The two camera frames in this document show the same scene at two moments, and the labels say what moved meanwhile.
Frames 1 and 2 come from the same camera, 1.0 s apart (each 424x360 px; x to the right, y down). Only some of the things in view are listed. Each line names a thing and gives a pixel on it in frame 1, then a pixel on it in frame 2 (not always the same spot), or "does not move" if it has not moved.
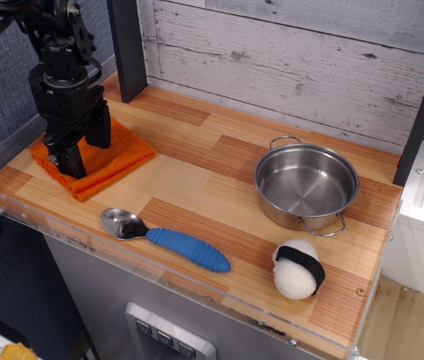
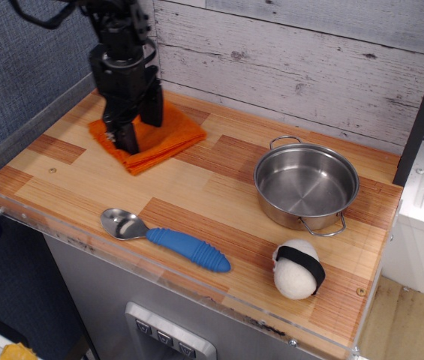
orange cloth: x=103 y=166 → x=175 y=133
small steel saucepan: x=303 y=185 does not move
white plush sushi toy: x=297 y=271 does not move
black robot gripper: x=67 y=98 → x=124 y=82
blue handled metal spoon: x=120 y=223 does not move
